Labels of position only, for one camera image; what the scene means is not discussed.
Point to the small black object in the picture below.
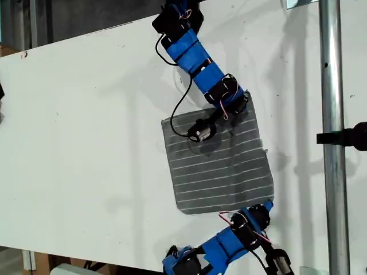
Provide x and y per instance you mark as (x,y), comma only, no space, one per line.
(1,91)

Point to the brown cardboard box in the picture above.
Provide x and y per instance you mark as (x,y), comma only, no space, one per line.
(5,51)
(43,262)

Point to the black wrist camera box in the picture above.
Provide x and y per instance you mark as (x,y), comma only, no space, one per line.
(200,131)
(279,262)

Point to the black post clamp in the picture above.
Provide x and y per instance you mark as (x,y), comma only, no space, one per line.
(352,136)

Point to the white table leg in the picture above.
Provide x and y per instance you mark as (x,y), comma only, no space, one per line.
(28,259)

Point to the grey striped towel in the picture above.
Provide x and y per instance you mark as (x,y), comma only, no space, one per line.
(218,177)

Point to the steel post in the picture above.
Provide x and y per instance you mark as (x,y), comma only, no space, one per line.
(332,86)

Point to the short black camera stalk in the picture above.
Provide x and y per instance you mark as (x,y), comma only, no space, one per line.
(218,117)

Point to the white plastic container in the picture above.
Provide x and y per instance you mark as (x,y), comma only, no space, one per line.
(68,270)

